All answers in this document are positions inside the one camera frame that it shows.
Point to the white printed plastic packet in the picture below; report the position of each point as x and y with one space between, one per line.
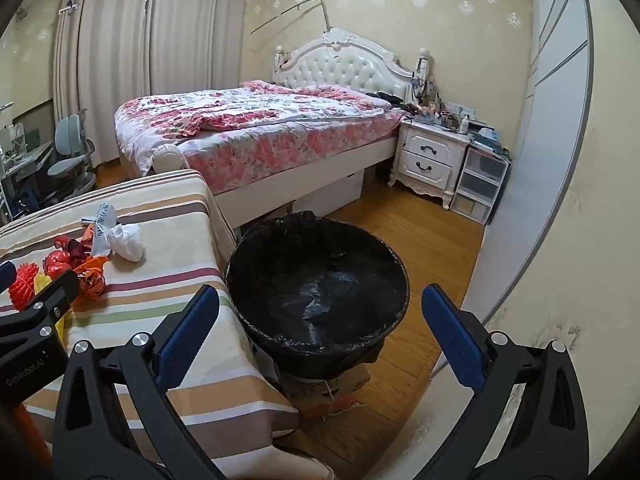
102 232

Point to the yellow foam fruit net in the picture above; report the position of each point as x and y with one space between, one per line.
41 282

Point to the clear plastic drawer unit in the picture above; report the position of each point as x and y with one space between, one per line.
480 180

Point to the pink floral quilt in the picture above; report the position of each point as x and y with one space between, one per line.
260 125

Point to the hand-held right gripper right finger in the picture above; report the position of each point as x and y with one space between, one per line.
452 332

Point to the red foam fruit net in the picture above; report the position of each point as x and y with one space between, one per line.
22 290

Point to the white two-drawer nightstand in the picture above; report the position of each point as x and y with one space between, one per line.
430 155

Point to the grey-blue desk chair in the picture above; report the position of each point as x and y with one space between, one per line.
70 132

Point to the pile of small bedside items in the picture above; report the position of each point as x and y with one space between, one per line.
450 115

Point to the white box under bed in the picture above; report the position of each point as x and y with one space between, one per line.
330 192

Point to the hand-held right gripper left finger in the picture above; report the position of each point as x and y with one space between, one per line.
192 330

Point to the dark red satin cloth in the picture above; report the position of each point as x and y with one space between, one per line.
76 250

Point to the black-lined waste bin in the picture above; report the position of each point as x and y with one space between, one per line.
300 280

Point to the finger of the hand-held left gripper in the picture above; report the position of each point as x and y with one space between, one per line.
6 275
60 292

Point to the cluttered study desk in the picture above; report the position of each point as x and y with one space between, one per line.
25 155

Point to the pale lilac paper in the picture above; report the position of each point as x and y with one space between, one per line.
127 242

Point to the striped tablecloth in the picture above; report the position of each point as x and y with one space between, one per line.
165 240

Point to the thin rod above headboard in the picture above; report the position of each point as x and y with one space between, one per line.
287 12

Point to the shiny orange wrapper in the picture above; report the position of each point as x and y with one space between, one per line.
92 280

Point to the dark clothing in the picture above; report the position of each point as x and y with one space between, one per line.
392 100

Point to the dark blue crate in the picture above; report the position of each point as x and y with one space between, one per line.
27 205

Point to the curtain clip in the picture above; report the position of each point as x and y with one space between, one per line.
69 8

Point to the white wardrobe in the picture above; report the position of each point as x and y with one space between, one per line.
550 135

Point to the white bed with tufted headboard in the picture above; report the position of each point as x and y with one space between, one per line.
340 67

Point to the beige curtain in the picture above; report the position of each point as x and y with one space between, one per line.
100 70
200 30

